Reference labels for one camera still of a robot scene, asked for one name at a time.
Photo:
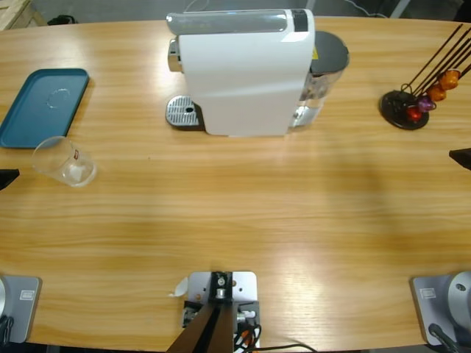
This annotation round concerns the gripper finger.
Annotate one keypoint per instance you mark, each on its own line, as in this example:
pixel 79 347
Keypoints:
pixel 6 176
pixel 463 157

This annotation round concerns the clear drinking glass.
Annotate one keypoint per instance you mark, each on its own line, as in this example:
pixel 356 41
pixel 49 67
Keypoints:
pixel 73 173

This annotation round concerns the orange coffee capsule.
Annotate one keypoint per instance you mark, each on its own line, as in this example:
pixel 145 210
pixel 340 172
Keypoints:
pixel 449 79
pixel 436 93

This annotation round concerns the white capsule coffee machine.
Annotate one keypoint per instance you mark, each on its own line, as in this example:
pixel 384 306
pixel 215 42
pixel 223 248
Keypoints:
pixel 239 81

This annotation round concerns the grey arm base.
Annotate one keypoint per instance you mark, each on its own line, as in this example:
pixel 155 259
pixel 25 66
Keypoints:
pixel 22 305
pixel 441 305

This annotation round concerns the red coffee capsule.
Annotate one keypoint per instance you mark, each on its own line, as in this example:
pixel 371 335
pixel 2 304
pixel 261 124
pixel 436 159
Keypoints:
pixel 415 114

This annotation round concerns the teal rectangular tray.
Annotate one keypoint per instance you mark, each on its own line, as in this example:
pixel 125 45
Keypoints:
pixel 37 110

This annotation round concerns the black capsule holder with rods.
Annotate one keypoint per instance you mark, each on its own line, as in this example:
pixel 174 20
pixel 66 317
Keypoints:
pixel 395 106

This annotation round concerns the grey metal leg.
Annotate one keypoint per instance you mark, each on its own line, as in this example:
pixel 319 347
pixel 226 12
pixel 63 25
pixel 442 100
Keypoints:
pixel 399 8

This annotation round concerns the wooden crate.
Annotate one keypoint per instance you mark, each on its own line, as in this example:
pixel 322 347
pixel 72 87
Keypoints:
pixel 11 11

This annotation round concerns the black object on floor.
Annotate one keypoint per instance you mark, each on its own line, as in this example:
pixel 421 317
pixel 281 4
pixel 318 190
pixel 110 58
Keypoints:
pixel 62 19

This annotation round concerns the clear water tank black lid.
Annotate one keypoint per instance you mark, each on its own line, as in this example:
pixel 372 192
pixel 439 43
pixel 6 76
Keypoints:
pixel 329 49

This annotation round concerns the white paper tab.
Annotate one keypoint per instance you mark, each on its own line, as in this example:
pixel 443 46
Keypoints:
pixel 181 287

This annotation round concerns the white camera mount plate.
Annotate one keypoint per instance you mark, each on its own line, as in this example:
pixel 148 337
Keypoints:
pixel 244 285

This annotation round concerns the dark camera post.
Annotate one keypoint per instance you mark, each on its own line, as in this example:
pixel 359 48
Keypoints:
pixel 209 331

